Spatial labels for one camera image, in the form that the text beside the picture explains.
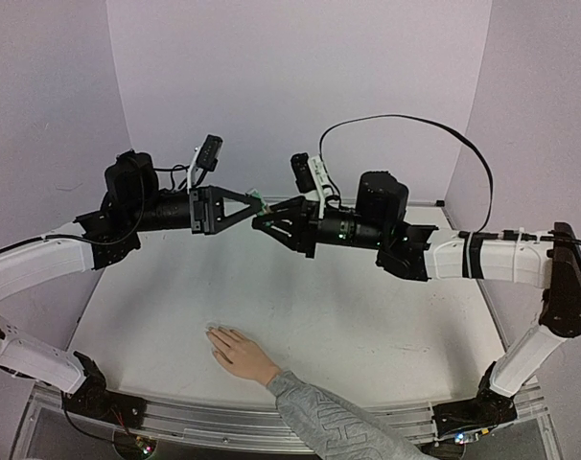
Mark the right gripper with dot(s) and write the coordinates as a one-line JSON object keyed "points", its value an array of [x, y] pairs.
{"points": [[309, 228]]}

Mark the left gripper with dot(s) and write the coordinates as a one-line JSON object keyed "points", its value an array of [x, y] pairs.
{"points": [[207, 203]]}

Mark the green nail polish bottle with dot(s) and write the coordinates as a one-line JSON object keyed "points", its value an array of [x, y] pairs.
{"points": [[264, 207]]}

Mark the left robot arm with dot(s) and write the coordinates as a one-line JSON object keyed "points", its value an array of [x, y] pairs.
{"points": [[84, 244]]}

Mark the grey sleeved forearm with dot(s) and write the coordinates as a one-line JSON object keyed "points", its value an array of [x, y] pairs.
{"points": [[333, 427]]}

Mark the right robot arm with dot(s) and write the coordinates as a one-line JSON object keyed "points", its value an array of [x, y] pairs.
{"points": [[549, 261]]}

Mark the person's hand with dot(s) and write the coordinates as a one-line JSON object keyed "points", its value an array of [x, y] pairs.
{"points": [[241, 356]]}

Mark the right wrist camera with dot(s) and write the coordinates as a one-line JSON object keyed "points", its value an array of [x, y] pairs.
{"points": [[311, 179]]}

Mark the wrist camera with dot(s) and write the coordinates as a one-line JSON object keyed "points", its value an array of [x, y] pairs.
{"points": [[204, 161], [311, 179]]}

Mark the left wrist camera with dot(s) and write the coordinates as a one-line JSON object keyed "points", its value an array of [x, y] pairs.
{"points": [[204, 161]]}

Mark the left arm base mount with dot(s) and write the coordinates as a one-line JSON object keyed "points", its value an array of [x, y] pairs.
{"points": [[93, 400]]}

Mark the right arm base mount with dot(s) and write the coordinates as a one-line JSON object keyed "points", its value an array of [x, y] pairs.
{"points": [[487, 409]]}

